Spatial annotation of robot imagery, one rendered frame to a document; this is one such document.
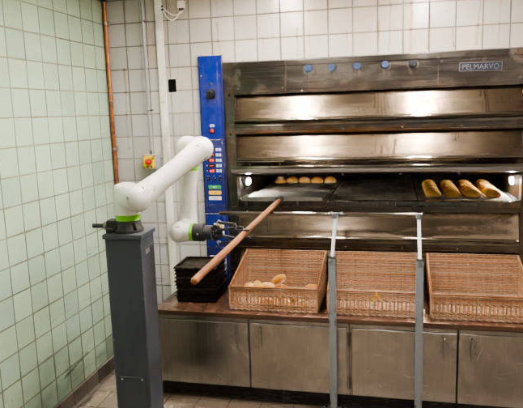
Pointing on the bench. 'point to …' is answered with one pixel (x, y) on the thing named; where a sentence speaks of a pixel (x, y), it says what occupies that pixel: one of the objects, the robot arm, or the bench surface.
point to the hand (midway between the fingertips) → (244, 233)
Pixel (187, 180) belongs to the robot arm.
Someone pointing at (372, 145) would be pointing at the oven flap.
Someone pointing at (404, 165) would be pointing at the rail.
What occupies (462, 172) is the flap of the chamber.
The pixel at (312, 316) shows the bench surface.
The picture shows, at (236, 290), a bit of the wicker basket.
